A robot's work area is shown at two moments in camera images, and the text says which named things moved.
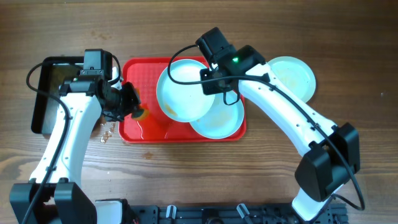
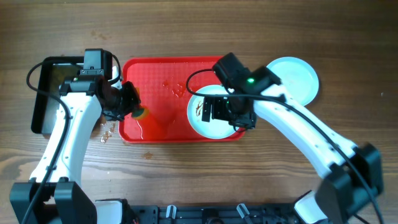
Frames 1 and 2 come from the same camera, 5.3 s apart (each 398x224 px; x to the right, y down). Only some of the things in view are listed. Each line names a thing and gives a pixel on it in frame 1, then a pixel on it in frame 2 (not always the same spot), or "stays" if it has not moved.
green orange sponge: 140,114 stays
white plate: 186,103 → 297,77
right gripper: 212,82 → 218,109
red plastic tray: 160,127 stays
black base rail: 252,213 stays
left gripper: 131,101 stays
